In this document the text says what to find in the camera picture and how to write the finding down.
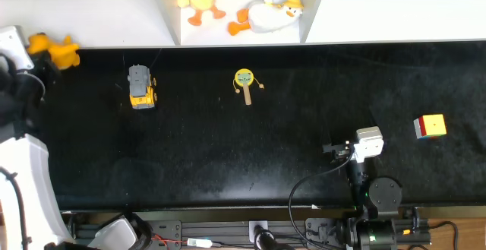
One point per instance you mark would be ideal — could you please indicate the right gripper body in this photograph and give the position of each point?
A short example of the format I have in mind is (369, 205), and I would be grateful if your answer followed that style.
(338, 152)

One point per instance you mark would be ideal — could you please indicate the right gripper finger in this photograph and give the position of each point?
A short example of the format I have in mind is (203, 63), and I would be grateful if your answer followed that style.
(374, 119)
(327, 134)

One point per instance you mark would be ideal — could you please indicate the yellow wooden rattle drum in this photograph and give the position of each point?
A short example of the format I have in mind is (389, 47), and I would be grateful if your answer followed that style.
(244, 78)

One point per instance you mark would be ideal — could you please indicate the grey and yellow toy truck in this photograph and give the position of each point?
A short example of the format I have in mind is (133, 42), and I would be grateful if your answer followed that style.
(140, 88)

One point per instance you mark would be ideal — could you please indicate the yellow rubber duck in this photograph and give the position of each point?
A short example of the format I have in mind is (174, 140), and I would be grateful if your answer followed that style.
(62, 54)

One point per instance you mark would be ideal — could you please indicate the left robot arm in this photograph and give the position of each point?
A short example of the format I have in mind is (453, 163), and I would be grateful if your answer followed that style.
(30, 174)

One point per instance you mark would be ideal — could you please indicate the many-coloured puzzle cube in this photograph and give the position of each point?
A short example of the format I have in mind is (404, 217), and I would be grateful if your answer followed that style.
(433, 125)

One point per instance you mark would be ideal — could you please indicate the white shelf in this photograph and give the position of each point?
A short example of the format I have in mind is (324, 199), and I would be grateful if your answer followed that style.
(379, 14)

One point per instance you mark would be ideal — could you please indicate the white plush duck yellow hat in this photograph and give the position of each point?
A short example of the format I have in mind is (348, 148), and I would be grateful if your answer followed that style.
(269, 16)

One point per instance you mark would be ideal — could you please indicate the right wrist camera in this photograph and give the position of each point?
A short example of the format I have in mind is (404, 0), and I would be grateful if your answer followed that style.
(368, 143)

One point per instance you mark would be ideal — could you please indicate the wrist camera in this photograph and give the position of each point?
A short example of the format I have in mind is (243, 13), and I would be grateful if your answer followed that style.
(13, 46)
(368, 143)

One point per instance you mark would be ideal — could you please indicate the mounting rail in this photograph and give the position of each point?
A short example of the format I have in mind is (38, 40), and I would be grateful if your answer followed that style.
(228, 233)

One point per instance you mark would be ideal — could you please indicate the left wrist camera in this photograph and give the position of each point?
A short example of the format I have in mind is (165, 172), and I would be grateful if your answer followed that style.
(13, 46)

